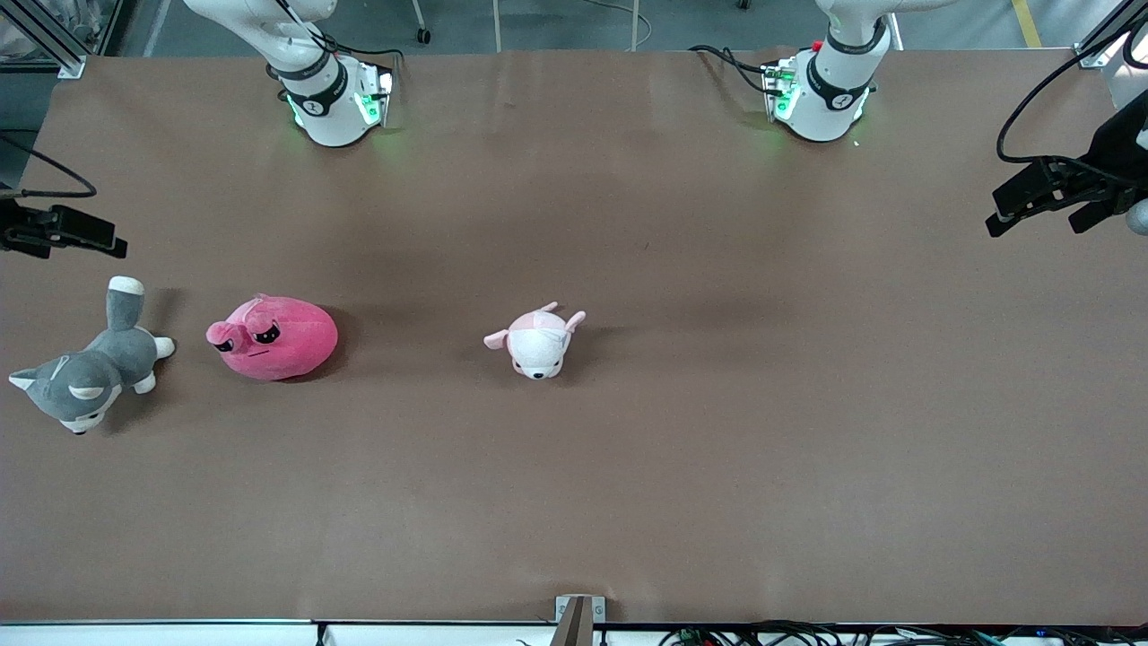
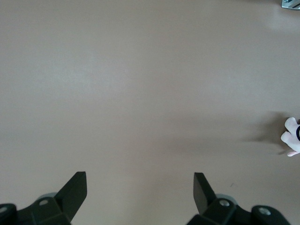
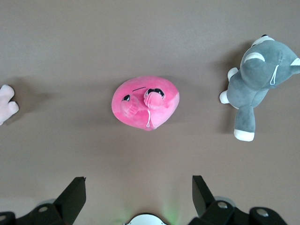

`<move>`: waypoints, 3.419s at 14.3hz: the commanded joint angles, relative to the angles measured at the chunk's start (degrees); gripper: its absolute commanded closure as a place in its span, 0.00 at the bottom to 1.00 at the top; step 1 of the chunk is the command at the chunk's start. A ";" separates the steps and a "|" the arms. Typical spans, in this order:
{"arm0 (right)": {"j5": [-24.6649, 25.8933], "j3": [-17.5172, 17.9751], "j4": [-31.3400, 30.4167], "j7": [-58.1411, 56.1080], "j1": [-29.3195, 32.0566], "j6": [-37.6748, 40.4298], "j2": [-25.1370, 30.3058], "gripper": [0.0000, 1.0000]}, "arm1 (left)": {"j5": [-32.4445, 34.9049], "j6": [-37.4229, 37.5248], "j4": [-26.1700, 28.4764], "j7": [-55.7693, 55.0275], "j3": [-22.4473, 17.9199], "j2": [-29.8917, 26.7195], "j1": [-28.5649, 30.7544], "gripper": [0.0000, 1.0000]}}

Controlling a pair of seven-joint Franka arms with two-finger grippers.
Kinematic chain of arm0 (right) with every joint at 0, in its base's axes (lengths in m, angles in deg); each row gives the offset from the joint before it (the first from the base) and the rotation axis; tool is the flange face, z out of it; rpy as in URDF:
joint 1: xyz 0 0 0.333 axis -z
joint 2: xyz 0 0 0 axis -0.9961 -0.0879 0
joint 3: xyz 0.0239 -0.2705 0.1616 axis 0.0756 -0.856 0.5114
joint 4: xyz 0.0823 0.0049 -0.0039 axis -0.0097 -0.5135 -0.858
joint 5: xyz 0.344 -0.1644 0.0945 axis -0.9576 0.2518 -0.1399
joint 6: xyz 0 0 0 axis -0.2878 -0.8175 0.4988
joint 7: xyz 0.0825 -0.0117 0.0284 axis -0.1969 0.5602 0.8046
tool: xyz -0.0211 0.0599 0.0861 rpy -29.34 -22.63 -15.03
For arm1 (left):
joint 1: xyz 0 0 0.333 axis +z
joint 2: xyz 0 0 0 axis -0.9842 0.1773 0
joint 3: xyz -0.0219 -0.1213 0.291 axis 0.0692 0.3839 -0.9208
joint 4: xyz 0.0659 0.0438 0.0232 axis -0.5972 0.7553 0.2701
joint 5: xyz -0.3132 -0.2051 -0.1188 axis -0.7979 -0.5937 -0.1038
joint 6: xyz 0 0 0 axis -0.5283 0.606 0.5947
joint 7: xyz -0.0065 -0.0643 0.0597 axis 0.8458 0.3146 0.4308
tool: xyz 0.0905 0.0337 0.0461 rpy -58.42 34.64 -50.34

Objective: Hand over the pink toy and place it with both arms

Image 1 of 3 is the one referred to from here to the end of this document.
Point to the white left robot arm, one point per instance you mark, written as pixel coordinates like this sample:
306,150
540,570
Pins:
821,112

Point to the white thin stand leg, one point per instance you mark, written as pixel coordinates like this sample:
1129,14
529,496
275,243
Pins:
634,27
497,27

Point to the pink round plush toy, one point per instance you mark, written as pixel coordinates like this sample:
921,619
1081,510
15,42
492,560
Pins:
287,345

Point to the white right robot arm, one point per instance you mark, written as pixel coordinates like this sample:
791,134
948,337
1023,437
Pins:
332,117

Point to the aluminium frame profile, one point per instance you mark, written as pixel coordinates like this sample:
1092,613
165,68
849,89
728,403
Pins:
1090,52
67,63

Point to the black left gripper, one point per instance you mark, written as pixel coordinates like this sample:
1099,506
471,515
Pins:
1115,154

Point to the grey white husky plush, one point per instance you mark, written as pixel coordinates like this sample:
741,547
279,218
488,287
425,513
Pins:
99,363

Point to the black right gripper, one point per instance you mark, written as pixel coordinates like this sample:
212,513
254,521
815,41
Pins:
13,225

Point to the brown table cover sheet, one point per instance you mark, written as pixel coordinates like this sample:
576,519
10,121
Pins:
628,493

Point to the small white pink plush dog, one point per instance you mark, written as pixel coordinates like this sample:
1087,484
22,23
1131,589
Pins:
538,348

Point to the grey metal mounting bracket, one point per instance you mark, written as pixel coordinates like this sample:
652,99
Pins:
599,610

